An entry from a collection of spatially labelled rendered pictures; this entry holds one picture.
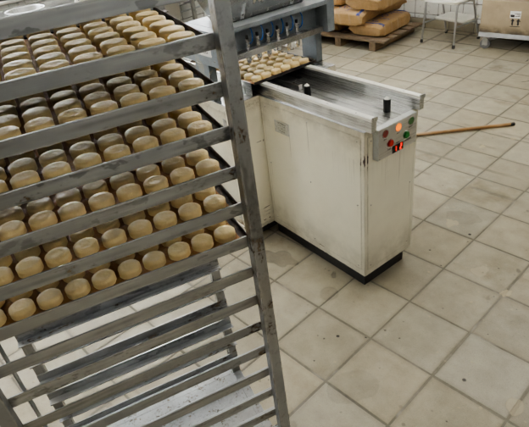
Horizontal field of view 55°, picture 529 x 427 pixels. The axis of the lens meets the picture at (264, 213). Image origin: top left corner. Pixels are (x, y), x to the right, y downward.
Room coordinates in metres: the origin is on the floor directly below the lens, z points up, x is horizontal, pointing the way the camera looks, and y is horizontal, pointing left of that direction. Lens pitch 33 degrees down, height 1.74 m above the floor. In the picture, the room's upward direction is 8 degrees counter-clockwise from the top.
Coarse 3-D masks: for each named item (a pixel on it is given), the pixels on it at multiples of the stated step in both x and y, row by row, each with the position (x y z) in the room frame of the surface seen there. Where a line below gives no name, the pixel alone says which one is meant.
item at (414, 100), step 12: (300, 72) 2.60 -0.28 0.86; (312, 72) 2.53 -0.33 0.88; (324, 72) 2.45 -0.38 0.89; (336, 72) 2.41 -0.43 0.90; (336, 84) 2.39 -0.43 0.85; (348, 84) 2.32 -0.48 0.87; (360, 84) 2.25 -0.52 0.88; (372, 84) 2.19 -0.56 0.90; (384, 84) 2.17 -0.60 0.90; (372, 96) 2.20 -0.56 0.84; (384, 96) 2.14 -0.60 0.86; (396, 96) 2.08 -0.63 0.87; (408, 96) 2.03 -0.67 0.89; (420, 96) 1.98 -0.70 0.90; (420, 108) 1.99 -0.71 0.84
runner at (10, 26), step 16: (96, 0) 0.87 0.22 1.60; (112, 0) 0.88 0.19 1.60; (128, 0) 0.89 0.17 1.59; (144, 0) 0.90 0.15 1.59; (160, 0) 0.91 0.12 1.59; (176, 0) 0.92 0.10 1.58; (16, 16) 0.83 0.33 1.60; (32, 16) 0.84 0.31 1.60; (48, 16) 0.84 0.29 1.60; (64, 16) 0.85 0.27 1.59; (80, 16) 0.86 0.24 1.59; (96, 16) 0.87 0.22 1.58; (0, 32) 0.82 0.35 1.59; (16, 32) 0.83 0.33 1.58; (32, 32) 0.83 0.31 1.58
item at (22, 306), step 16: (224, 224) 1.02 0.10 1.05; (176, 240) 0.98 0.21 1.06; (192, 240) 0.96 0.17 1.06; (208, 240) 0.95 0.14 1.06; (224, 240) 0.95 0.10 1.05; (128, 256) 0.94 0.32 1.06; (144, 256) 0.92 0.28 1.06; (160, 256) 0.92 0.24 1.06; (176, 256) 0.91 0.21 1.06; (96, 272) 0.91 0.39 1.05; (112, 272) 0.88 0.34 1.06; (128, 272) 0.87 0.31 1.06; (144, 272) 0.89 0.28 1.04; (48, 288) 0.87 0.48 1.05; (64, 288) 0.85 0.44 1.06; (80, 288) 0.84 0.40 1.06; (96, 288) 0.85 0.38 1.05; (0, 304) 0.84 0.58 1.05; (16, 304) 0.82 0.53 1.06; (32, 304) 0.81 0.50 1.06; (48, 304) 0.81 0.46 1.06; (0, 320) 0.78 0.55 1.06; (16, 320) 0.79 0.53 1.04
